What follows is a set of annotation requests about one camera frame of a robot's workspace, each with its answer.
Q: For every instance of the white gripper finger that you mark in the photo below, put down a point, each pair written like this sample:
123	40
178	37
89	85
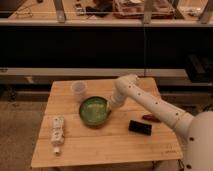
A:
108	108

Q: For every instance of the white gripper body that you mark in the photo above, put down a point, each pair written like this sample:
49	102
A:
116	101

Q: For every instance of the green ceramic bowl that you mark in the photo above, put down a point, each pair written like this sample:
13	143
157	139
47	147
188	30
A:
94	111

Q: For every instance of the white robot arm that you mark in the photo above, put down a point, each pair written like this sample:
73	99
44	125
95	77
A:
196	130

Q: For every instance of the black rectangular block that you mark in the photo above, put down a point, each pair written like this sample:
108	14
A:
139	127

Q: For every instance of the translucent plastic cup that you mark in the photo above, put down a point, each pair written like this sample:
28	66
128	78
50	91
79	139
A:
79	89

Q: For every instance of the wooden table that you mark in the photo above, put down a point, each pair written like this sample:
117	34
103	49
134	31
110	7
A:
111	144

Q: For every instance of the red-brown oblong object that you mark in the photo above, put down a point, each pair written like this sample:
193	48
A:
151	118

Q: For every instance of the white plastic bottle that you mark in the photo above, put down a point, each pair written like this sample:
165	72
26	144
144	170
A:
57	136

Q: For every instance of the long background shelf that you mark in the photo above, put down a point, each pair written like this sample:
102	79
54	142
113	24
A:
49	75

